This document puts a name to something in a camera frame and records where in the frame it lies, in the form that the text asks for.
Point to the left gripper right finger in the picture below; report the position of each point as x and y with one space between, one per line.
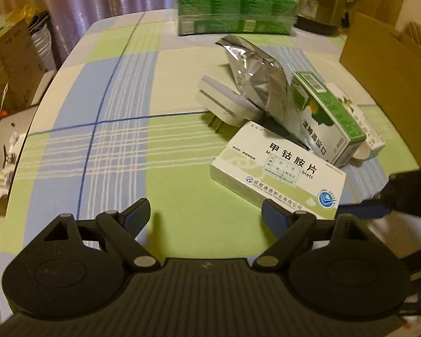
291 229

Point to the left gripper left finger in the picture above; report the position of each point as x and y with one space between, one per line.
120 230

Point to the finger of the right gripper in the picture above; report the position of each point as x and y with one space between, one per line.
365 210

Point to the white plastic spoon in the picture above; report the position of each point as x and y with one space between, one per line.
362 153

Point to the white green long box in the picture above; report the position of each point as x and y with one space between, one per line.
373 138

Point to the white medicine tablet box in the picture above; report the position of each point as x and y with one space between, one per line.
258 164

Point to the green medicine box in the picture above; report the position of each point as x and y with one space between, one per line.
320 121

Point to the large open cardboard box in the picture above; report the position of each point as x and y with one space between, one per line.
387 64

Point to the white night light plug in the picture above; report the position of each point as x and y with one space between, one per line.
225 104

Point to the silver foil bag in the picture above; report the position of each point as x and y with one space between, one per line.
260 78

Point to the brown cardboard box on side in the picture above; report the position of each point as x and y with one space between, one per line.
20 69

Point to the green tissue multipack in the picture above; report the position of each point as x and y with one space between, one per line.
236 16

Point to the yellow plastic bag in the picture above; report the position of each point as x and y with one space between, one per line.
26 13

